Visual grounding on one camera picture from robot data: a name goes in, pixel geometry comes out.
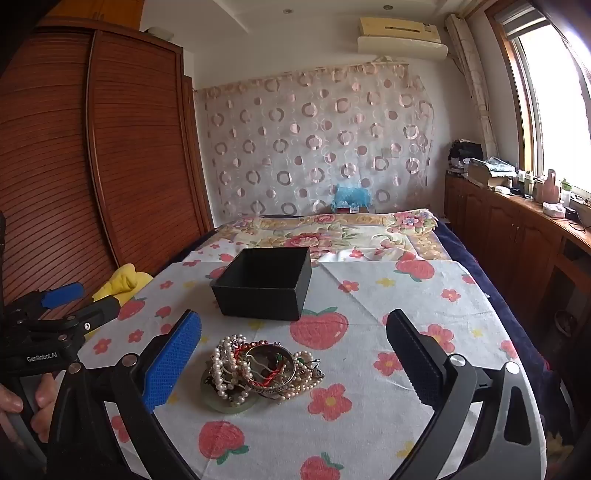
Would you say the brown wooden wardrobe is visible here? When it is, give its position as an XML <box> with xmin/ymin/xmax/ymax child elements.
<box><xmin>0</xmin><ymin>18</ymin><xmax>215</xmax><ymax>319</ymax></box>

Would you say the strawberry print cloth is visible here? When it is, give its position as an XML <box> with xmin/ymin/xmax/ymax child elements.
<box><xmin>76</xmin><ymin>258</ymin><xmax>550</xmax><ymax>480</ymax></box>

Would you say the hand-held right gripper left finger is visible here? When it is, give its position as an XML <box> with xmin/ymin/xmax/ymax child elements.
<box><xmin>44</xmin><ymin>309</ymin><xmax>202</xmax><ymax>480</ymax></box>

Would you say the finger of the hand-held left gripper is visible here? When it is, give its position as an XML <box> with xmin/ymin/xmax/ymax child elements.
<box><xmin>18</xmin><ymin>298</ymin><xmax>120</xmax><ymax>344</ymax></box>
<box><xmin>2</xmin><ymin>282</ymin><xmax>86</xmax><ymax>324</ymax></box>

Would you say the silver bangle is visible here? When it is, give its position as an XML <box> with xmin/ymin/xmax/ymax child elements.
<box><xmin>240</xmin><ymin>344</ymin><xmax>296</xmax><ymax>395</ymax></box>

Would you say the red cord bracelet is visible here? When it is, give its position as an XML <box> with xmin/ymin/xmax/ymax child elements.
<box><xmin>231</xmin><ymin>344</ymin><xmax>282</xmax><ymax>386</ymax></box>

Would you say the dark clothes pile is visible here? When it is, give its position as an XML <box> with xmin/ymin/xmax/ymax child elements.
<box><xmin>450</xmin><ymin>138</ymin><xmax>483</xmax><ymax>174</ymax></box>

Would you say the white air conditioner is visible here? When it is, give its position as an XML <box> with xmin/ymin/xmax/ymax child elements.
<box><xmin>356</xmin><ymin>16</ymin><xmax>448</xmax><ymax>60</ymax></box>

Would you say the black jewelry box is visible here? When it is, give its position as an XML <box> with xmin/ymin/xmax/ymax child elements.
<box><xmin>211</xmin><ymin>247</ymin><xmax>311</xmax><ymax>322</ymax></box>

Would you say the wooden frame window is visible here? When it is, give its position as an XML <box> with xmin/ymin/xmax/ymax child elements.
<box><xmin>489</xmin><ymin>0</ymin><xmax>591</xmax><ymax>195</ymax></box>

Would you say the yellow cloth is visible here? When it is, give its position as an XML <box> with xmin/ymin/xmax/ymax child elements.
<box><xmin>92</xmin><ymin>263</ymin><xmax>153</xmax><ymax>340</ymax></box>

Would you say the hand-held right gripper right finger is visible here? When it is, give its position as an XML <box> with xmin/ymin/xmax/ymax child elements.
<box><xmin>385</xmin><ymin>308</ymin><xmax>548</xmax><ymax>480</ymax></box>

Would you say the pale green jade bangle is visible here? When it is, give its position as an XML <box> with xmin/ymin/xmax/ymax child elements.
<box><xmin>200</xmin><ymin>376</ymin><xmax>262</xmax><ymax>414</ymax></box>

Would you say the pearl necklace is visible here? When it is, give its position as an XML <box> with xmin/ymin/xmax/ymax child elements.
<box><xmin>210</xmin><ymin>336</ymin><xmax>325</xmax><ymax>407</ymax></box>

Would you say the floral window curtain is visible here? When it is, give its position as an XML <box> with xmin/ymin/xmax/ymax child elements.
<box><xmin>445</xmin><ymin>14</ymin><xmax>497</xmax><ymax>160</ymax></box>

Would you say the stack of boxes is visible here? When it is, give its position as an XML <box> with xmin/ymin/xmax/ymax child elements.
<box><xmin>467</xmin><ymin>157</ymin><xmax>518</xmax><ymax>188</ymax></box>

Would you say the floral blanket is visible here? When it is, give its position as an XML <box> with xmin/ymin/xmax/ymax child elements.
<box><xmin>194</xmin><ymin>209</ymin><xmax>451</xmax><ymax>268</ymax></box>

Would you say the circle pattern curtain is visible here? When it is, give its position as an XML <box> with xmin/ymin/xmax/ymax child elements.
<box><xmin>196</xmin><ymin>60</ymin><xmax>437</xmax><ymax>222</ymax></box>

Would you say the long wooden cabinet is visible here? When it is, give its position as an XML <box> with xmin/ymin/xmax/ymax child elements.
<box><xmin>444</xmin><ymin>171</ymin><xmax>591</xmax><ymax>361</ymax></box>

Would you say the person's left hand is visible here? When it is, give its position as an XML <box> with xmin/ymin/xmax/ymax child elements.
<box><xmin>0</xmin><ymin>373</ymin><xmax>60</xmax><ymax>446</ymax></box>

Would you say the blue plastic bag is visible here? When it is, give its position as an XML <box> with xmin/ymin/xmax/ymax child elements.
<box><xmin>331</xmin><ymin>184</ymin><xmax>372</xmax><ymax>210</ymax></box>

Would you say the dark blue bed sheet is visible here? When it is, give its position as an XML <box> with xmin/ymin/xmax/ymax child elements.
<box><xmin>434</xmin><ymin>219</ymin><xmax>564</xmax><ymax>416</ymax></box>

